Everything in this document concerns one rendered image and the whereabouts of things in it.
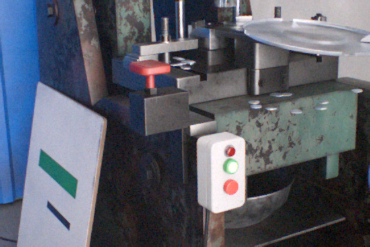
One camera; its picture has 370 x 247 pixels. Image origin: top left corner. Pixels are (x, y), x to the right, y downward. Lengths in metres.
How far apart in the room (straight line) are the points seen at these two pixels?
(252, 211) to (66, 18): 0.66
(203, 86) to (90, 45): 0.39
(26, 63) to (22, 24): 0.14
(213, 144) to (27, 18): 1.48
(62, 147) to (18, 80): 0.85
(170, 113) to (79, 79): 0.51
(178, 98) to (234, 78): 0.23
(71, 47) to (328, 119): 0.66
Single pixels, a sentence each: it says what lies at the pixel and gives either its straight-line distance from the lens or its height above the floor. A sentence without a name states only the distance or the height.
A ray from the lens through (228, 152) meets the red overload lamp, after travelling 1.21.
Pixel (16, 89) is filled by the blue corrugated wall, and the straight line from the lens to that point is 2.59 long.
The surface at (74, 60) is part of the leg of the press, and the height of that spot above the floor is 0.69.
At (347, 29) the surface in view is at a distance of 1.52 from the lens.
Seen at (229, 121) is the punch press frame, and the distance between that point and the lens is 1.35.
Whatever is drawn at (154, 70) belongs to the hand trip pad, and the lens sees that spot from 1.20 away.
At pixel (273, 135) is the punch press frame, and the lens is 1.43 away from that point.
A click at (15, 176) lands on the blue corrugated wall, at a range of 2.67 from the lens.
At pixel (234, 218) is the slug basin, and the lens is 1.57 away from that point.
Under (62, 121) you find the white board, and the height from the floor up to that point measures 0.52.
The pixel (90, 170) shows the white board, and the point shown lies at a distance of 1.60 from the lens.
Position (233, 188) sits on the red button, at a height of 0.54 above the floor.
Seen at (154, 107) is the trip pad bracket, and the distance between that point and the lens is 1.22.
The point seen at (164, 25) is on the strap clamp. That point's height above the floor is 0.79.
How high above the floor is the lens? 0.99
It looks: 16 degrees down
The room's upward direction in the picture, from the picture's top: 1 degrees counter-clockwise
